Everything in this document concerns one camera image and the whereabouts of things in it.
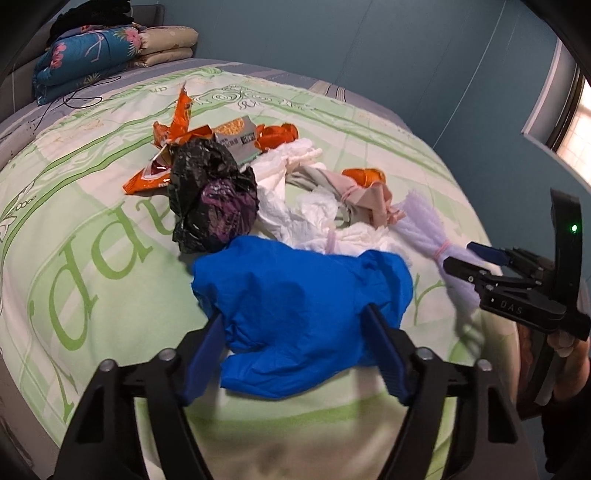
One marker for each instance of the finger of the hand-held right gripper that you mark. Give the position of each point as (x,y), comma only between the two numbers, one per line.
(466,272)
(485,253)

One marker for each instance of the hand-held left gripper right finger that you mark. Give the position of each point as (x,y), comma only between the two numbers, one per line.
(388,357)

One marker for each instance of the small orange peel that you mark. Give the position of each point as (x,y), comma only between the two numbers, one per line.
(277,134)

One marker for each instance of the white plastic bags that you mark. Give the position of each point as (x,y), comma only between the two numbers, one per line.
(318,207)

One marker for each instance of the black plastic bag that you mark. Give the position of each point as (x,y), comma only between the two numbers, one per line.
(207,184)

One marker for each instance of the beige folded quilt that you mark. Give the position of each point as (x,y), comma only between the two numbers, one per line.
(166,44)

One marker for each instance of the blue floral folded quilt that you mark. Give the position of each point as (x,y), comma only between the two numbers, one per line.
(83,55)

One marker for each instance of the black clothing pile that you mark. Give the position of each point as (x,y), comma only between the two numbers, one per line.
(92,11)

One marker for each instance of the beige tied plastic bag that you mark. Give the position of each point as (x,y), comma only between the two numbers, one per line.
(364,201)

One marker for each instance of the orange snack wrapper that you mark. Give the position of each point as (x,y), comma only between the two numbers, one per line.
(178,120)

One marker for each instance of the pale purple plastic bundle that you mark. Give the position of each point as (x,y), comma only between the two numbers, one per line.
(425,226)

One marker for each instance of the green patterned blanket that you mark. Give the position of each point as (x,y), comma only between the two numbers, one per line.
(115,300)

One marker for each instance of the grey cardboard snack box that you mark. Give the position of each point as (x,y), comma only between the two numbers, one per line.
(238,138)

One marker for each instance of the large orange peel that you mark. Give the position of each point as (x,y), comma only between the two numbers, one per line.
(362,176)

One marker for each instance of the blue plastic bag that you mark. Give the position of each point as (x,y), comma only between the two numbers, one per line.
(300,314)

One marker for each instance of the person's right hand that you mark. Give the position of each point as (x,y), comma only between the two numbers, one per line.
(577,369)

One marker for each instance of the white tied plastic bundle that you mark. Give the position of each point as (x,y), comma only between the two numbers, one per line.
(291,159)

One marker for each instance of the window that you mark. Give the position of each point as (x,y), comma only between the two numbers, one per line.
(577,124)

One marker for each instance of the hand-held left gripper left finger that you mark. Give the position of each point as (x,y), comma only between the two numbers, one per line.
(203,357)

